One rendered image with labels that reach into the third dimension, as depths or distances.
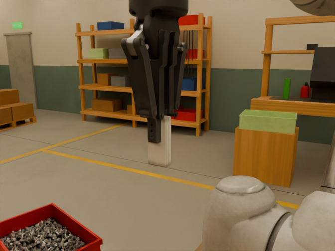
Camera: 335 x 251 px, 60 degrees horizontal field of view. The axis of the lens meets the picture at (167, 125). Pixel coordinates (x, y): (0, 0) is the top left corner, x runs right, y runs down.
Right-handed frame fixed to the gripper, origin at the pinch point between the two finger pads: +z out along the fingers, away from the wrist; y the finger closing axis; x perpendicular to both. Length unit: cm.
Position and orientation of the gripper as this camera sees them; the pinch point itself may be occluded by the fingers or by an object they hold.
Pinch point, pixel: (159, 140)
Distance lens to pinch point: 40.5
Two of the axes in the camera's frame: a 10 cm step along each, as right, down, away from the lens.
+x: -8.7, -1.1, 4.9
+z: 0.0, 9.7, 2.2
